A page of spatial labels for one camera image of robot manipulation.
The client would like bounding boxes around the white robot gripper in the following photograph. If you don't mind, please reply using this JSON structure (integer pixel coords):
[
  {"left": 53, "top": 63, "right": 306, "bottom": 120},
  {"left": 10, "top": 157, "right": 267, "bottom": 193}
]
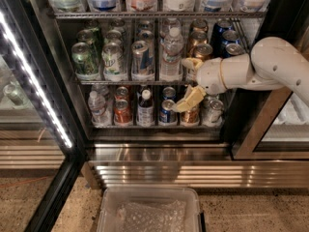
[{"left": 172, "top": 58, "right": 227, "bottom": 113}]

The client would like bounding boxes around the clear water bottle shelf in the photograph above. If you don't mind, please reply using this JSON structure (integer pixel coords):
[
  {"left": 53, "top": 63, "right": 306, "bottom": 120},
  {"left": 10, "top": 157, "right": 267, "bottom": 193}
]
[{"left": 159, "top": 27, "right": 184, "bottom": 81}]

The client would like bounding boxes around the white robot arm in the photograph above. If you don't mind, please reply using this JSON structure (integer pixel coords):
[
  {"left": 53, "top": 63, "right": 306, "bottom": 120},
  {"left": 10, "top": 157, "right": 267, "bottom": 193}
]
[{"left": 172, "top": 37, "right": 309, "bottom": 113}]

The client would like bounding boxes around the dark juice bottle white cap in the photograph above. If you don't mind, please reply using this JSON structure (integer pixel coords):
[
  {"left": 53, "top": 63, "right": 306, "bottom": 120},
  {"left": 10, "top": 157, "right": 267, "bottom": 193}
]
[{"left": 137, "top": 89, "right": 155, "bottom": 127}]

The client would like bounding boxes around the rear water bottle middle shelf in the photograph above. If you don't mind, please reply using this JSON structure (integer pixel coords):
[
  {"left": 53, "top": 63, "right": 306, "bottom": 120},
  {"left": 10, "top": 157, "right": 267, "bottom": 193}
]
[{"left": 160, "top": 17, "right": 182, "bottom": 38}]

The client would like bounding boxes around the bottom shelf water bottle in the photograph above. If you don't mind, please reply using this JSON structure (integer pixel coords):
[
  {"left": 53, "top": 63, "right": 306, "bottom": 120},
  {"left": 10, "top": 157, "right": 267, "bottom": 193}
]
[{"left": 88, "top": 91, "right": 111, "bottom": 127}]

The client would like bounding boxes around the glass fridge door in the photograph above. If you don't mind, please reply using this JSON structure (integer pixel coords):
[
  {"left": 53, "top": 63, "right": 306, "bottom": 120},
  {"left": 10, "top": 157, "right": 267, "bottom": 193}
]
[{"left": 0, "top": 0, "right": 85, "bottom": 232}]

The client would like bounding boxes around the front gold can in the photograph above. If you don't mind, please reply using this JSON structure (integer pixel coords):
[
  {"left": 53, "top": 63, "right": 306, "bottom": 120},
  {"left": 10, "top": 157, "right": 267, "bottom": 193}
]
[{"left": 187, "top": 43, "right": 213, "bottom": 81}]

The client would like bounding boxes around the gold can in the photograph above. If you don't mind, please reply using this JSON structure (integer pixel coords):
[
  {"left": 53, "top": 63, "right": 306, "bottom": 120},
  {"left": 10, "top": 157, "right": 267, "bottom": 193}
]
[
  {"left": 187, "top": 43, "right": 213, "bottom": 81},
  {"left": 181, "top": 105, "right": 199, "bottom": 126}
]

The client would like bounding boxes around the bottom silver can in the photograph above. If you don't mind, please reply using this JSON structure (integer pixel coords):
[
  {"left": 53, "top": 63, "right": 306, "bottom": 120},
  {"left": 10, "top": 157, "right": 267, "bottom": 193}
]
[{"left": 203, "top": 99, "right": 224, "bottom": 127}]

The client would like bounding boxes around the bottom gold can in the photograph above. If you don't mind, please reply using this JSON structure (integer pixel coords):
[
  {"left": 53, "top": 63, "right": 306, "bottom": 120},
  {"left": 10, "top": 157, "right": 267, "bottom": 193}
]
[{"left": 181, "top": 105, "right": 199, "bottom": 126}]

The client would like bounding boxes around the front blue pepsi can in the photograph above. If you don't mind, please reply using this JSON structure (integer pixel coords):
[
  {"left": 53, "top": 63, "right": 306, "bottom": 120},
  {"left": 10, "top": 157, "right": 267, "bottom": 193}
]
[{"left": 223, "top": 43, "right": 244, "bottom": 58}]

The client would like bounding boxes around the blue pepsi can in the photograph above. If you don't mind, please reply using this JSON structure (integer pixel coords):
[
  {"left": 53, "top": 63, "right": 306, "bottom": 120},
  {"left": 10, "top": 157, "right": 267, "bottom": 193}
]
[
  {"left": 223, "top": 43, "right": 244, "bottom": 58},
  {"left": 159, "top": 100, "right": 176, "bottom": 124}
]

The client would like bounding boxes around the bottom blue pepsi can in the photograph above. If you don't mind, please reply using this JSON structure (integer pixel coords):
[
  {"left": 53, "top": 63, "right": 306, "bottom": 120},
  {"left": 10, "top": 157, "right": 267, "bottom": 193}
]
[{"left": 159, "top": 100, "right": 176, "bottom": 124}]

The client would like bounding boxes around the front silver blue can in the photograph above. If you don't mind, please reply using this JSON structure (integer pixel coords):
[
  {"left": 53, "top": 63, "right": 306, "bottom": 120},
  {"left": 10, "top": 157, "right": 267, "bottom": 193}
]
[{"left": 131, "top": 41, "right": 155, "bottom": 80}]

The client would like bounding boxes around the bottom orange soda can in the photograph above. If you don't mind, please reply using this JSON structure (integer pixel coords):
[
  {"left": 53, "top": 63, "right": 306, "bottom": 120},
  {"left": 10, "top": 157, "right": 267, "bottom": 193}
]
[{"left": 114, "top": 100, "right": 132, "bottom": 126}]

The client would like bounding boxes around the front 7up can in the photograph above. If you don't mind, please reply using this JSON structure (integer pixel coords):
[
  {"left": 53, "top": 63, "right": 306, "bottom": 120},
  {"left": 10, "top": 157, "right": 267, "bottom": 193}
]
[{"left": 101, "top": 43, "right": 126, "bottom": 81}]

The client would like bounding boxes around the front green soda can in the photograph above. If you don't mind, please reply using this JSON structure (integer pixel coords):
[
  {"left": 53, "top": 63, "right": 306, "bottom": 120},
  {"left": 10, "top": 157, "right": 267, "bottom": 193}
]
[{"left": 71, "top": 43, "right": 98, "bottom": 80}]

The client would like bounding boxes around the clear plastic bin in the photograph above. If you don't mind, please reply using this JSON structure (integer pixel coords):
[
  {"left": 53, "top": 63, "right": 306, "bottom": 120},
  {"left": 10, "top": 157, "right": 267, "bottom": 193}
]
[{"left": 97, "top": 186, "right": 204, "bottom": 232}]

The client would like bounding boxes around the bubble wrap sheet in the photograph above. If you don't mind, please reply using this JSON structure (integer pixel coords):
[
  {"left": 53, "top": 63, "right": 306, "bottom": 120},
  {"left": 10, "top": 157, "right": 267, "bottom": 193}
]
[{"left": 116, "top": 200, "right": 186, "bottom": 232}]

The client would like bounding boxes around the white led light strip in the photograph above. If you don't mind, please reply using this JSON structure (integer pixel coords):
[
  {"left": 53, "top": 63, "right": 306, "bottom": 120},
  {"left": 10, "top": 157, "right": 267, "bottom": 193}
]
[{"left": 0, "top": 12, "right": 72, "bottom": 148}]

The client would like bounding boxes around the middle wire shelf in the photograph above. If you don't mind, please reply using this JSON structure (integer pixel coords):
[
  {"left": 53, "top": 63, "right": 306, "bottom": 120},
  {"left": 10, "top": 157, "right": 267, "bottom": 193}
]
[{"left": 77, "top": 80, "right": 194, "bottom": 86}]

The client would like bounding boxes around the wire shelf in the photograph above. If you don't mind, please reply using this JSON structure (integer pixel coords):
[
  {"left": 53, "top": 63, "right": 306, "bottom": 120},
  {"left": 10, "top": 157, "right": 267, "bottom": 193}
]
[
  {"left": 77, "top": 80, "right": 194, "bottom": 86},
  {"left": 53, "top": 12, "right": 267, "bottom": 19}
]

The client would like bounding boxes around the upper wire shelf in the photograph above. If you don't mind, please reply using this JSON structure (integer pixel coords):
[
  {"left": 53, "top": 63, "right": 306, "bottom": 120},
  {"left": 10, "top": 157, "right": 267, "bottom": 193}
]
[{"left": 53, "top": 12, "right": 267, "bottom": 19}]

